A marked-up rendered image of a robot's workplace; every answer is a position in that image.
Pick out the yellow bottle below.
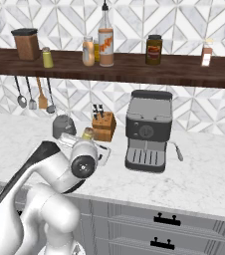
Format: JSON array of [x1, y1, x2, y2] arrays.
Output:
[[94, 39, 101, 63]]

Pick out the hanging wooden spatula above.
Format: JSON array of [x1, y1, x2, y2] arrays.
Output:
[[35, 77, 49, 111]]

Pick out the hanging metal ladle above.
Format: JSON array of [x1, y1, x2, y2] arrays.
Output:
[[13, 76, 28, 110]]

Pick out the yellow-green shaker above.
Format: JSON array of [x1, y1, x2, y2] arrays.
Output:
[[41, 46, 55, 70]]

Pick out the clear condiment bottle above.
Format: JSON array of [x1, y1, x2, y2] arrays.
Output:
[[57, 131, 80, 149]]

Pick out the hanging metal spatula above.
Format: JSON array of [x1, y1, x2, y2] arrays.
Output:
[[25, 76, 39, 111]]

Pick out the pale orange jar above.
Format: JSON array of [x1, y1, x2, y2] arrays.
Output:
[[82, 35, 96, 67]]

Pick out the olive shaker with metal top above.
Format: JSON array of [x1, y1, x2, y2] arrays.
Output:
[[81, 127, 96, 141]]

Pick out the grey drawer front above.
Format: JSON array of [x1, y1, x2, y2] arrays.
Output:
[[108, 236, 225, 255], [108, 213, 225, 243]]

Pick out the grey espresso machine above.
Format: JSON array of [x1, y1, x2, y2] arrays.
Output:
[[123, 89, 184, 174]]

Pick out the wooden knife block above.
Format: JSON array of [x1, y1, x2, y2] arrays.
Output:
[[91, 111, 117, 143]]

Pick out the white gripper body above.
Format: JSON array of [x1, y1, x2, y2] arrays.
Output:
[[96, 144, 113, 167]]

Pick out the hanging dark metal spoon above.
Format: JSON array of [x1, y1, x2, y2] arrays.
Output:
[[46, 78, 57, 115]]

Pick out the black knife handle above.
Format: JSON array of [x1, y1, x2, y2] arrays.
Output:
[[92, 104, 100, 121], [98, 104, 106, 120]]

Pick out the dark jar with red label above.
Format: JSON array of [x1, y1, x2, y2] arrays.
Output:
[[145, 34, 164, 66]]

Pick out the grey cupboard door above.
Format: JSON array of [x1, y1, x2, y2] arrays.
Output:
[[72, 196, 110, 255]]

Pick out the brown canister with black lid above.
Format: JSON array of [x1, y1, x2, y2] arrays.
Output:
[[11, 28, 42, 62]]

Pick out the tall glass bottle, orange label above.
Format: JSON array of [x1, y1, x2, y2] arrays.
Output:
[[98, 0, 115, 68]]

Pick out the dark wooden wall shelf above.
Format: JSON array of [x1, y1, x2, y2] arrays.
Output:
[[0, 47, 225, 90]]

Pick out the small brown spice bottle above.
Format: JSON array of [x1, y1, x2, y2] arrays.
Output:
[[201, 38, 215, 68]]

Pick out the black drawer handle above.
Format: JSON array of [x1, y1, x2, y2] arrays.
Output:
[[152, 212, 182, 227], [149, 236, 176, 251]]

